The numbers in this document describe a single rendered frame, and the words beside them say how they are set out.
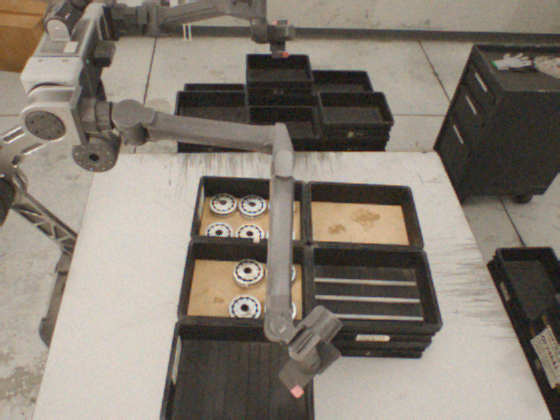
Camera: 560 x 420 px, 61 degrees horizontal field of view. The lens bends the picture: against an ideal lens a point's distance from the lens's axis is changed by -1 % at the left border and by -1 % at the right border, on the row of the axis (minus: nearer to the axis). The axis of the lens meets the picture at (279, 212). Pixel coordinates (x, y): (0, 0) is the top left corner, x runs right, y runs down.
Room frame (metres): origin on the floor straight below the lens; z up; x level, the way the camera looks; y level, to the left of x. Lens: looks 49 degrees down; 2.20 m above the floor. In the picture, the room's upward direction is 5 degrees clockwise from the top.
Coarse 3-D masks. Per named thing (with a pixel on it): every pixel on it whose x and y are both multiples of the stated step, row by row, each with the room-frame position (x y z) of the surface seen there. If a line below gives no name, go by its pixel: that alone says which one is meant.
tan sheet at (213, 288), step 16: (208, 272) 0.90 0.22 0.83; (224, 272) 0.91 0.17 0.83; (192, 288) 0.83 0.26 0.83; (208, 288) 0.84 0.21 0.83; (224, 288) 0.84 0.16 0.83; (240, 288) 0.85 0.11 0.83; (256, 288) 0.85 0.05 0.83; (192, 304) 0.77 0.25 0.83; (208, 304) 0.78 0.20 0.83; (224, 304) 0.78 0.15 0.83
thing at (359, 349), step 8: (336, 344) 0.69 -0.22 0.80; (344, 344) 0.69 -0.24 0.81; (352, 344) 0.69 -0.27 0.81; (360, 344) 0.70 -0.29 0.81; (368, 344) 0.70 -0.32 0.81; (376, 344) 0.70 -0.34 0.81; (384, 344) 0.70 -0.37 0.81; (392, 344) 0.70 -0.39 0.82; (400, 344) 0.70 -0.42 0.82; (408, 344) 0.70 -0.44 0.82; (416, 344) 0.71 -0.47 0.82; (424, 344) 0.71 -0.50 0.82; (344, 352) 0.70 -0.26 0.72; (352, 352) 0.70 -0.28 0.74; (360, 352) 0.70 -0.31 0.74; (368, 352) 0.70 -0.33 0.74; (376, 352) 0.70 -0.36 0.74; (384, 352) 0.71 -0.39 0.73; (392, 352) 0.71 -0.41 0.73; (400, 352) 0.71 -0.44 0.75; (408, 352) 0.72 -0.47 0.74; (416, 352) 0.72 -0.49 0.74
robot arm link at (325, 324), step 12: (312, 312) 0.52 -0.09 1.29; (324, 312) 0.52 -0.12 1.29; (276, 324) 0.48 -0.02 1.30; (288, 324) 0.48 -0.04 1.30; (300, 324) 0.49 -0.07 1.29; (312, 324) 0.50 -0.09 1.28; (324, 324) 0.49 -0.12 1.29; (336, 324) 0.50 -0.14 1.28; (288, 336) 0.46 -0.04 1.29; (324, 336) 0.47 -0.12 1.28
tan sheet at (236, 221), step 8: (208, 200) 1.23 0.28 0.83; (208, 208) 1.19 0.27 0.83; (296, 208) 1.23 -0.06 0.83; (208, 216) 1.15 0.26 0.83; (240, 216) 1.16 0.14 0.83; (264, 216) 1.17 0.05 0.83; (296, 216) 1.19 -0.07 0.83; (208, 224) 1.11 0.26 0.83; (232, 224) 1.12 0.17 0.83; (240, 224) 1.12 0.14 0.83; (256, 224) 1.13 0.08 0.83; (264, 224) 1.13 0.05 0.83; (296, 224) 1.15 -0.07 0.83; (200, 232) 1.07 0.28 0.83; (264, 232) 1.10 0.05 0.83; (296, 232) 1.11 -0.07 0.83
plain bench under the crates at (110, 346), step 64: (128, 192) 1.35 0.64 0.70; (192, 192) 1.38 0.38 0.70; (448, 192) 1.52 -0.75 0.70; (128, 256) 1.02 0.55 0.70; (448, 256) 1.16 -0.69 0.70; (64, 320) 0.74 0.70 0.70; (128, 320) 0.76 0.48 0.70; (448, 320) 0.87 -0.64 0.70; (64, 384) 0.52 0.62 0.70; (128, 384) 0.54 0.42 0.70; (320, 384) 0.60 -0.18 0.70; (384, 384) 0.62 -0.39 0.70; (448, 384) 0.63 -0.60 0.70; (512, 384) 0.65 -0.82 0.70
